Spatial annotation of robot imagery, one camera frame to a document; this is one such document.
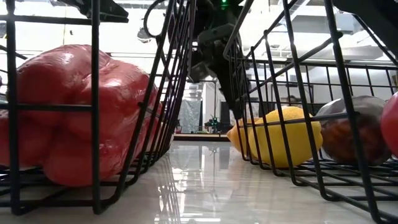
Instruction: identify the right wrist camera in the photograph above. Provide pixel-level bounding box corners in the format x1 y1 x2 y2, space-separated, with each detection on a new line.
197 24 239 49

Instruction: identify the dark purple round fruit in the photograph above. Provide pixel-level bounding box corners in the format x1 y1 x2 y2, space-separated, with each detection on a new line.
315 95 392 167

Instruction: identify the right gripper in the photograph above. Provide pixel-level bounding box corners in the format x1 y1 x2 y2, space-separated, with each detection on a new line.
189 0 247 121

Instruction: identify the grey cloth cover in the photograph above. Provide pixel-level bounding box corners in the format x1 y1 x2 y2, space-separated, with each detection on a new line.
177 98 203 134

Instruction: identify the black device with green lights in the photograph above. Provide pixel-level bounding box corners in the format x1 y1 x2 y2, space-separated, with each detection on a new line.
203 114 233 134

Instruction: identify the red bell pepper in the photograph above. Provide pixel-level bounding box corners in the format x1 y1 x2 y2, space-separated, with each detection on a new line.
0 44 163 187

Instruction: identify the yellow lemon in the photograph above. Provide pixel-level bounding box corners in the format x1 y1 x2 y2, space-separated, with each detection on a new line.
248 106 324 169

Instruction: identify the black wire basket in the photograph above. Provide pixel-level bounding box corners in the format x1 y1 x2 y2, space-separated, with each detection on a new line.
0 0 197 216
223 0 398 224

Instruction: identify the red tomato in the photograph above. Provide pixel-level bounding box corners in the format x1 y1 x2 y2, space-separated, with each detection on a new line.
380 91 398 158

